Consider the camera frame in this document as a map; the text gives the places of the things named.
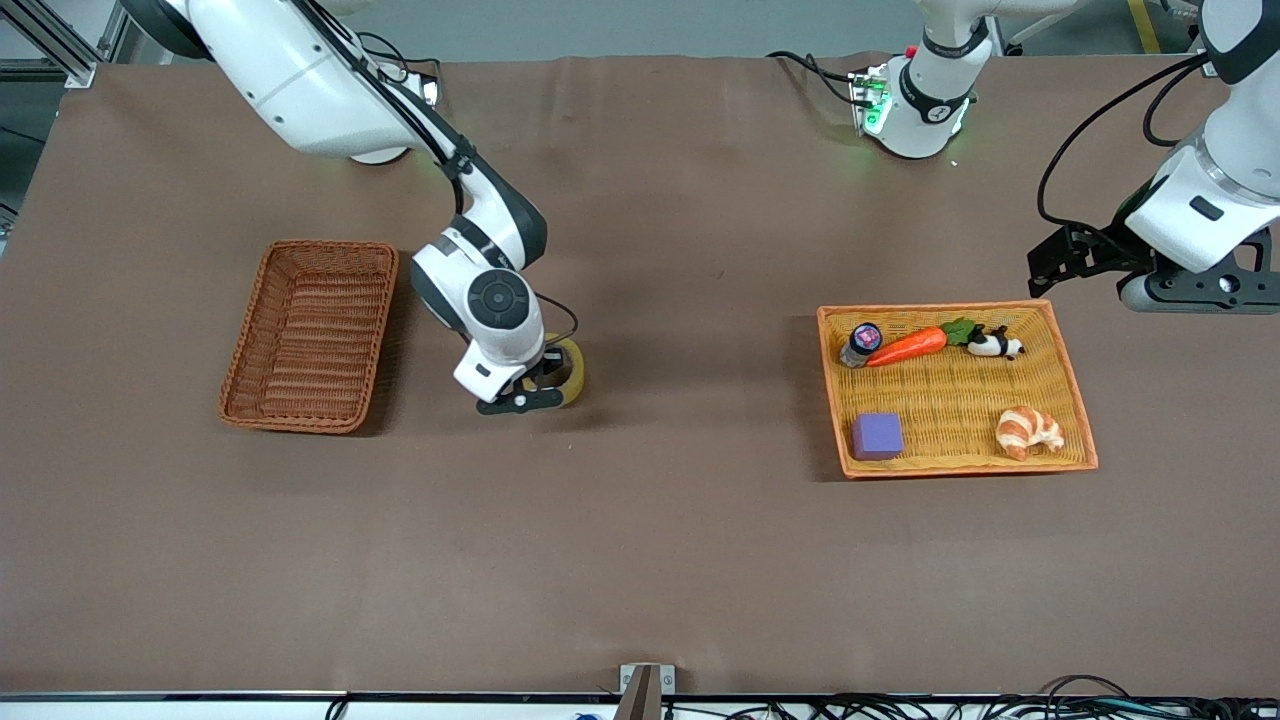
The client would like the metal table edge bracket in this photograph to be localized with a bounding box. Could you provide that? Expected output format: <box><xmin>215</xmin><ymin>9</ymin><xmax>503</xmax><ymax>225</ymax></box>
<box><xmin>619</xmin><ymin>664</ymin><xmax>676</xmax><ymax>720</ymax></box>

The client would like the clear yellowish tape roll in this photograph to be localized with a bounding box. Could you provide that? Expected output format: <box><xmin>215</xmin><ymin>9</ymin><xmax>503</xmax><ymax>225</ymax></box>
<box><xmin>540</xmin><ymin>336</ymin><xmax>587</xmax><ymax>407</ymax></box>

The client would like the brown wicker basket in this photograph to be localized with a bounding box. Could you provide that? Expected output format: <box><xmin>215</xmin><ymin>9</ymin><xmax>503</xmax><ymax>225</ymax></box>
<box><xmin>218</xmin><ymin>239</ymin><xmax>400</xmax><ymax>435</ymax></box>

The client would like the black base cable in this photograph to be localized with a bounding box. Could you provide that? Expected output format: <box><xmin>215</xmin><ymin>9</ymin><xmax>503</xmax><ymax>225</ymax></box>
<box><xmin>355</xmin><ymin>30</ymin><xmax>444</xmax><ymax>96</ymax></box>
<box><xmin>767</xmin><ymin>50</ymin><xmax>866</xmax><ymax>107</ymax></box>

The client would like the black white panda toy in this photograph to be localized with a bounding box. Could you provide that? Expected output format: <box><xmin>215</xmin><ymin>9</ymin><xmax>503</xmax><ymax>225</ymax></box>
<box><xmin>966</xmin><ymin>325</ymin><xmax>1027</xmax><ymax>361</ymax></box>

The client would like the toy croissant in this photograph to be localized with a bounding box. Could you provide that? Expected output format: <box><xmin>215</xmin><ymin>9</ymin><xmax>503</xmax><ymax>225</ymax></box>
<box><xmin>995</xmin><ymin>406</ymin><xmax>1066</xmax><ymax>462</ymax></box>

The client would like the purple block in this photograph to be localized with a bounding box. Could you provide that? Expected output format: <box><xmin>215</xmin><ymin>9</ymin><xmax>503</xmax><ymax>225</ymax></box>
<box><xmin>851</xmin><ymin>412</ymin><xmax>906</xmax><ymax>461</ymax></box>

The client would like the black left base cable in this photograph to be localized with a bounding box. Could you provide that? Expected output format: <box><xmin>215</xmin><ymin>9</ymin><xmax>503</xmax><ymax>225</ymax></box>
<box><xmin>767</xmin><ymin>50</ymin><xmax>866</xmax><ymax>107</ymax></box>

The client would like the orange wicker basket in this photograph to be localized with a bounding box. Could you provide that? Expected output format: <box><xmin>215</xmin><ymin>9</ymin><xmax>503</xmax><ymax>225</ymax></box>
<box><xmin>816</xmin><ymin>299</ymin><xmax>1099</xmax><ymax>480</ymax></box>

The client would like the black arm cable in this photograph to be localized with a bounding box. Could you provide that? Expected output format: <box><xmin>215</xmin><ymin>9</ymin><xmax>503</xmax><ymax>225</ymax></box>
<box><xmin>290</xmin><ymin>0</ymin><xmax>581</xmax><ymax>347</ymax></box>
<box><xmin>1036</xmin><ymin>55</ymin><xmax>1216</xmax><ymax>229</ymax></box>

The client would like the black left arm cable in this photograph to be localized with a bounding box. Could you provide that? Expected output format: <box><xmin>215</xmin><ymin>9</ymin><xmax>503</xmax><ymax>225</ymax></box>
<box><xmin>1036</xmin><ymin>55</ymin><xmax>1216</xmax><ymax>229</ymax></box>

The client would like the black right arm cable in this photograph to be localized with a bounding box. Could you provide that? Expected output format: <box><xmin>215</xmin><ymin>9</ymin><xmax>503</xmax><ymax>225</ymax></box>
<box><xmin>290</xmin><ymin>0</ymin><xmax>581</xmax><ymax>347</ymax></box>

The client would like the small bottle purple cap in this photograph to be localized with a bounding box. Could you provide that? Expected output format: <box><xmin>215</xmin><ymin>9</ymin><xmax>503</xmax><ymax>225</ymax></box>
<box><xmin>839</xmin><ymin>322</ymin><xmax>884</xmax><ymax>369</ymax></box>

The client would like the aluminium frame profile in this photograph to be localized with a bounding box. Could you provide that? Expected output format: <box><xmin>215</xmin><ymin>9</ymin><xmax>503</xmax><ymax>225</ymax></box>
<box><xmin>0</xmin><ymin>0</ymin><xmax>136</xmax><ymax>89</ymax></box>

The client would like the black right base cable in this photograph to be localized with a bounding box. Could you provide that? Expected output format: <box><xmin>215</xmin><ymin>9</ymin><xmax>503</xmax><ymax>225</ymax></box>
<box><xmin>355</xmin><ymin>30</ymin><xmax>444</xmax><ymax>96</ymax></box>

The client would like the brown table cover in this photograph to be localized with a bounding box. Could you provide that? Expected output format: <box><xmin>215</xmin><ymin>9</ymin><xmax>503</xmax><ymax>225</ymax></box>
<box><xmin>0</xmin><ymin>55</ymin><xmax>1280</xmax><ymax>697</ymax></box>

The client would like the black cable bundle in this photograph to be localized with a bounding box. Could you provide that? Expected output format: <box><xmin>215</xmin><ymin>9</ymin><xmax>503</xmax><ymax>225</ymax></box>
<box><xmin>325</xmin><ymin>675</ymin><xmax>1280</xmax><ymax>720</ymax></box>

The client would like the orange toy carrot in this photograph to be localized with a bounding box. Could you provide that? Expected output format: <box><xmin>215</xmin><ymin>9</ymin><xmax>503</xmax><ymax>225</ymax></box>
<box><xmin>865</xmin><ymin>318</ymin><xmax>986</xmax><ymax>369</ymax></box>

